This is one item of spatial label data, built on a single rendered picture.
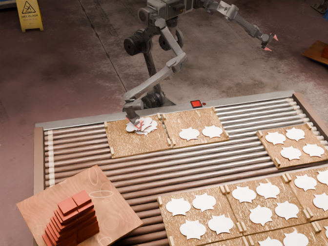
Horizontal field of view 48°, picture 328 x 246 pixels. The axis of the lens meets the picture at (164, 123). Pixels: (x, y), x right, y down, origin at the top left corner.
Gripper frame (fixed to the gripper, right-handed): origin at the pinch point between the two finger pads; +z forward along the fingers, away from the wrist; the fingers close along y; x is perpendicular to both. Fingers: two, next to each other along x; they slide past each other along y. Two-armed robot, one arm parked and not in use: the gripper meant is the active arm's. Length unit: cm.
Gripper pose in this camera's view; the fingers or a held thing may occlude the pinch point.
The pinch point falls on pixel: (136, 125)
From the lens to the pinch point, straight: 260.5
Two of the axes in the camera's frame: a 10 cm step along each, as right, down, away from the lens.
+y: -5.4, -4.3, 7.2
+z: 2.8, 7.2, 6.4
